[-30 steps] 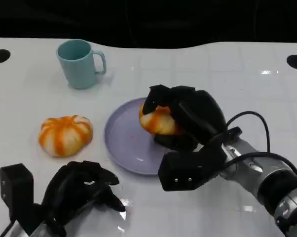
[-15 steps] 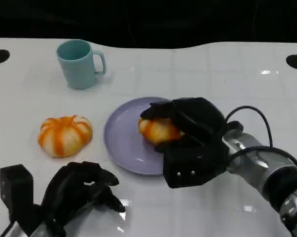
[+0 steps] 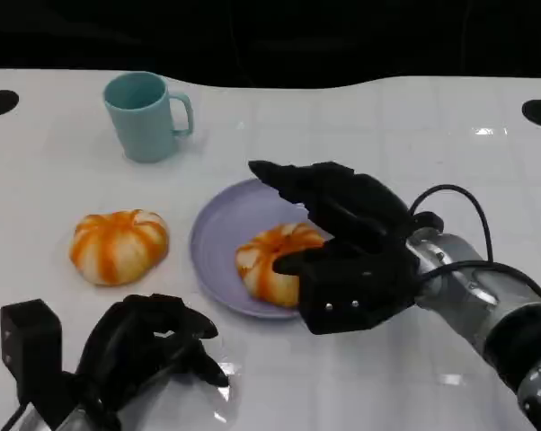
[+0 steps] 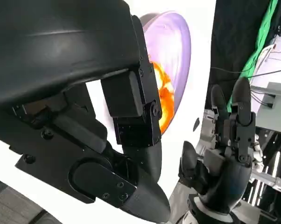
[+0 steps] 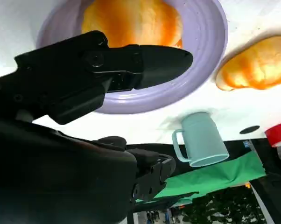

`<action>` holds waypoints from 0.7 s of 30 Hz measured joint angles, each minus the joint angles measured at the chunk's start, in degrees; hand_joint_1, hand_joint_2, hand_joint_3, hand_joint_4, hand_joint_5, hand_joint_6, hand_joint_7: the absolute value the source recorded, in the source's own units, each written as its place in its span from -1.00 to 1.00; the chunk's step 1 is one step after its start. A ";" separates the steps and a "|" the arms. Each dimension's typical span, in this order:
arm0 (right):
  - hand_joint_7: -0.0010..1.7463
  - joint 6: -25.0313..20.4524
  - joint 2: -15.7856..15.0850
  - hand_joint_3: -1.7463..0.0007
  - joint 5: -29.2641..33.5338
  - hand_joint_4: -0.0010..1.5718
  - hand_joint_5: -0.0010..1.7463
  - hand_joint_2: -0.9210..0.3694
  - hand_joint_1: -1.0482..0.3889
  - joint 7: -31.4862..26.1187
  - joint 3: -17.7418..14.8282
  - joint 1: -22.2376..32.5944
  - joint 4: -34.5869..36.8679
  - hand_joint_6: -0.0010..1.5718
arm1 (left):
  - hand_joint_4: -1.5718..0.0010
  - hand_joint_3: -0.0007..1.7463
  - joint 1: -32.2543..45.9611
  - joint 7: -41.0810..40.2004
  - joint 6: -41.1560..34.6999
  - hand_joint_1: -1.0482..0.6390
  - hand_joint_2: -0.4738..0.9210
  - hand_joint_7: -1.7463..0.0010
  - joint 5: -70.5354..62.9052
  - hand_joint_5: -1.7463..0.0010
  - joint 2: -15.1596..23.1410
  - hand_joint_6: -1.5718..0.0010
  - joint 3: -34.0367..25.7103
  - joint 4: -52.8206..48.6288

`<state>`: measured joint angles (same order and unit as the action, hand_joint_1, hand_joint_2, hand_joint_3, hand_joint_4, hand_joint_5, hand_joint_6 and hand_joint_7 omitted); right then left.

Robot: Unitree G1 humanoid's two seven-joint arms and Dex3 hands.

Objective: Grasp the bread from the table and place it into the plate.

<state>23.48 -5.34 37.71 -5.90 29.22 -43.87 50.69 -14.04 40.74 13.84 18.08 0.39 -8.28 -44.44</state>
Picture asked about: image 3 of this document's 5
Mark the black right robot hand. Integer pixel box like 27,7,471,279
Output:
247,160,422,276

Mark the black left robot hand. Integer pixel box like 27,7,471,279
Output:
74,294,231,418

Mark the orange white toy bread roll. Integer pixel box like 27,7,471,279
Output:
235,223,328,309
68,208,170,287

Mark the lilac plate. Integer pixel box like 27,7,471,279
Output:
189,178,343,321

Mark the black backdrop cloth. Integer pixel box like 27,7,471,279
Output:
0,0,541,90

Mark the black table grommet hole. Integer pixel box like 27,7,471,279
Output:
0,89,20,117
520,98,541,128

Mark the pale green mug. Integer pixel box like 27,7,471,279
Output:
102,71,195,163

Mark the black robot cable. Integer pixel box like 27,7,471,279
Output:
407,183,495,264
0,401,31,431
416,260,541,311

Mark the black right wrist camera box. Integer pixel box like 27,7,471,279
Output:
297,264,419,336

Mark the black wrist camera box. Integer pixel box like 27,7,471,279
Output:
0,298,69,427
297,264,419,336

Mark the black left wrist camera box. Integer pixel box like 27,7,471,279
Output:
0,298,69,427

